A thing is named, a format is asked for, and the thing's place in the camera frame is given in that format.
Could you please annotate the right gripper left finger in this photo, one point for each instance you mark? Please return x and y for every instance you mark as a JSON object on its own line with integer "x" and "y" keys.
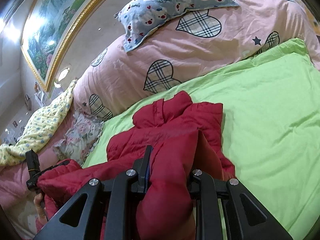
{"x": 102, "y": 209}

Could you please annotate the pink blanket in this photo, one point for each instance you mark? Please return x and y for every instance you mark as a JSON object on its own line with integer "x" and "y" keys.
{"x": 16, "y": 199}

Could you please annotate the lime green bed sheet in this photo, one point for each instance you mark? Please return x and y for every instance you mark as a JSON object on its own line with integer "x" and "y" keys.
{"x": 270, "y": 128}

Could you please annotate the red quilted puffer jacket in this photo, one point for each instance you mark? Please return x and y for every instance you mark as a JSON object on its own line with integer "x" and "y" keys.
{"x": 184, "y": 135}

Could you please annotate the blue bear print pillow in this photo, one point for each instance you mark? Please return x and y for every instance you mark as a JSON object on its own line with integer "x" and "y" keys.
{"x": 141, "y": 18}

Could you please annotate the floral ruffled pillow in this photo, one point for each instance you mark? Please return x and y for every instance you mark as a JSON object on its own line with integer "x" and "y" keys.
{"x": 78, "y": 141}

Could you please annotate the person's left hand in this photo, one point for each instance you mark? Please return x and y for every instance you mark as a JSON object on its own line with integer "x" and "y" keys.
{"x": 42, "y": 217}

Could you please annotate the pink duvet with plaid hearts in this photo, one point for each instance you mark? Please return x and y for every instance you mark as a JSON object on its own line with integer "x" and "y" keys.
{"x": 188, "y": 47}

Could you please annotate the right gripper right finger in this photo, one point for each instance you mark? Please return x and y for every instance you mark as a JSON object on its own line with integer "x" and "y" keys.
{"x": 229, "y": 207}

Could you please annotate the yellow floral blanket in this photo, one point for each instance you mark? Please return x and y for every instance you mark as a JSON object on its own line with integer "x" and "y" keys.
{"x": 41, "y": 126}

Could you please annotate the gold framed landscape painting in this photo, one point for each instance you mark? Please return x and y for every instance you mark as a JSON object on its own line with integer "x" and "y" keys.
{"x": 48, "y": 31}

